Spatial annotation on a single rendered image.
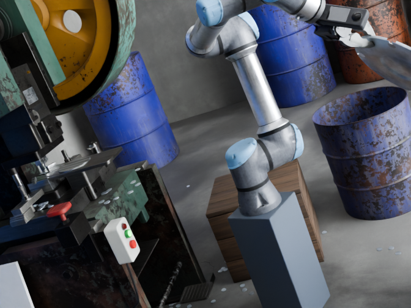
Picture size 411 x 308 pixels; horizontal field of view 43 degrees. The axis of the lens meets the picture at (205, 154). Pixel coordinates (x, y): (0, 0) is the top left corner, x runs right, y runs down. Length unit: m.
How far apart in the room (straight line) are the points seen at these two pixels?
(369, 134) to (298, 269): 0.68
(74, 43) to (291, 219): 1.11
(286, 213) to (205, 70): 3.49
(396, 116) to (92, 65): 1.25
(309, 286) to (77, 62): 1.26
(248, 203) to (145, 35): 3.66
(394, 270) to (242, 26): 1.06
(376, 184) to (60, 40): 1.44
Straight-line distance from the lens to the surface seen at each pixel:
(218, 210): 2.17
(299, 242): 1.88
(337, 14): 1.37
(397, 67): 1.57
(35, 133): 1.90
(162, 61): 5.26
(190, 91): 5.27
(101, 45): 2.14
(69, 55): 2.25
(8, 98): 1.78
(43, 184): 1.97
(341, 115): 2.63
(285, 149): 1.76
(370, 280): 2.11
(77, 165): 1.92
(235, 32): 1.74
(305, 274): 1.92
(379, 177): 2.35
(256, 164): 1.73
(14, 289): 1.97
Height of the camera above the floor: 1.23
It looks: 18 degrees down
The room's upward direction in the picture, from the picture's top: 22 degrees counter-clockwise
